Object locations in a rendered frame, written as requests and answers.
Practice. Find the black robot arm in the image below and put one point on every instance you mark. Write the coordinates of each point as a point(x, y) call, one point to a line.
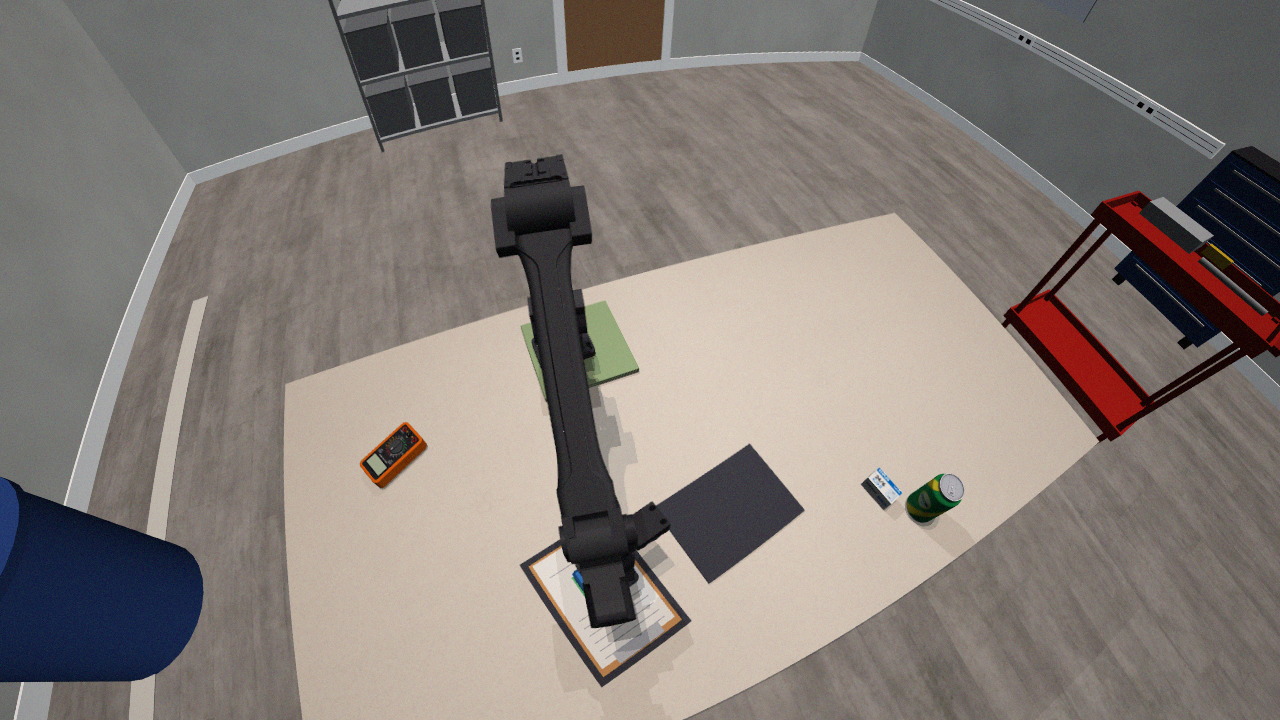
point(548, 205)

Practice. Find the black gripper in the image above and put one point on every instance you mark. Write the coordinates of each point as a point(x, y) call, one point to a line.
point(632, 575)

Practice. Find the green and yellow drink can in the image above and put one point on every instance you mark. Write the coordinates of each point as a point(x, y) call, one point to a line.
point(936, 497)

